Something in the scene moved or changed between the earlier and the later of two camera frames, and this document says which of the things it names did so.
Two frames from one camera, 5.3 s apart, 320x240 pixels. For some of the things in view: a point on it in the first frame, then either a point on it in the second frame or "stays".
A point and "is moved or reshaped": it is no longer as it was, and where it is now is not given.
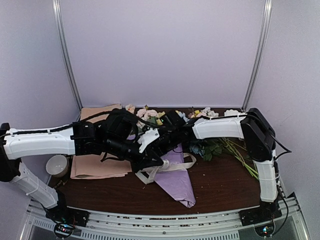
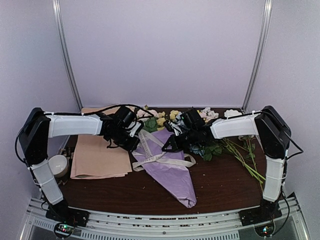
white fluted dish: x=231 y=112 stays
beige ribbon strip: x=147 y=175 is moved or reshaped
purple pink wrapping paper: x=177 y=180 stays
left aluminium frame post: x=57 y=17 stays
